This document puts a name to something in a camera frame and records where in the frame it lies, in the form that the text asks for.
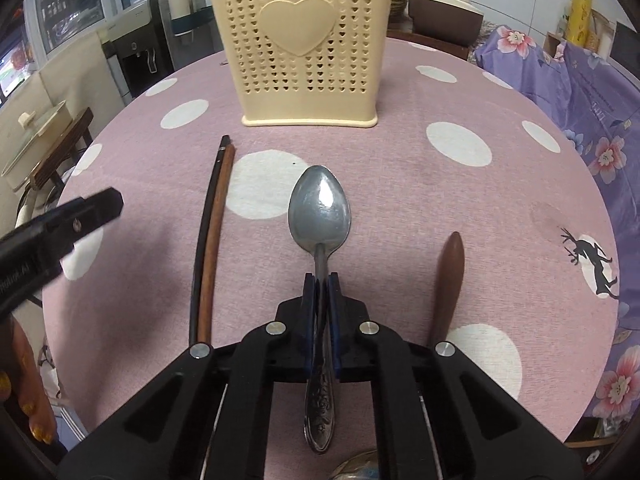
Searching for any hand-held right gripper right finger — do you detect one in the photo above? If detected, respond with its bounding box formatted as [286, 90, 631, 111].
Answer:
[327, 272, 583, 480]

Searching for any black chopstick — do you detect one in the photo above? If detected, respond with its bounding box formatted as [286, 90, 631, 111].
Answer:
[189, 134, 232, 348]

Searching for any small wooden box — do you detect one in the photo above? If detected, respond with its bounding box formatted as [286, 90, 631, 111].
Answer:
[545, 31, 568, 58]

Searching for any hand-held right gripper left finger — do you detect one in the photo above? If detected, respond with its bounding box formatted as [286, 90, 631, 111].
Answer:
[60, 272, 318, 480]

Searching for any cream plastic utensil holder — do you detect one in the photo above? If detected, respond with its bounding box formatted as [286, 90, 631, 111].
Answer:
[203, 0, 396, 128]

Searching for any person's foot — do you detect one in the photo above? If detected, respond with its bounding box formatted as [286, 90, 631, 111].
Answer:
[0, 317, 58, 446]

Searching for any brown wooden chopstick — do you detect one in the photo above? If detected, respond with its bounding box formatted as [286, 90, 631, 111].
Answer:
[196, 144, 237, 346]

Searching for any metal spoon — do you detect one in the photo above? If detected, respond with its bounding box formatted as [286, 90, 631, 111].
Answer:
[287, 164, 352, 453]

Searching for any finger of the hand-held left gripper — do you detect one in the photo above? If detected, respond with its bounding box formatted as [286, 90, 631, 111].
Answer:
[0, 187, 124, 261]

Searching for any purple floral cloth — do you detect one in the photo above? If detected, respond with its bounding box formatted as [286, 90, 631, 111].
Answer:
[472, 25, 640, 441]

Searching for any blue wall tray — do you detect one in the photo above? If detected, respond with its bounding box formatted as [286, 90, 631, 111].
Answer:
[170, 5, 213, 37]

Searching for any wooden spoon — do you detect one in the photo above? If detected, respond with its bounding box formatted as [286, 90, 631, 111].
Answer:
[425, 231, 466, 348]

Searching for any yellow paper roll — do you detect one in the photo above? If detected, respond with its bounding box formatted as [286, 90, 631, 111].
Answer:
[564, 0, 596, 46]

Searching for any dark wooden stool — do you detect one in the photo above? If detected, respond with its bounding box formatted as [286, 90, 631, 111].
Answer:
[27, 107, 96, 191]

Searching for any window frame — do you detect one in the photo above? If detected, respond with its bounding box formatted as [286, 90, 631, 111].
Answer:
[0, 0, 126, 101]

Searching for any grey water dispenser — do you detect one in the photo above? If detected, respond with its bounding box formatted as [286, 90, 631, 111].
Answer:
[102, 0, 176, 103]

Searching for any round table, pink polka-dot cloth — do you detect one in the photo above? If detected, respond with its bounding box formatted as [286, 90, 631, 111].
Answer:
[42, 30, 621, 480]

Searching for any brown white rice cooker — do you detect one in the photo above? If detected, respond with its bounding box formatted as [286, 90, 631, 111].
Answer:
[407, 0, 485, 48]

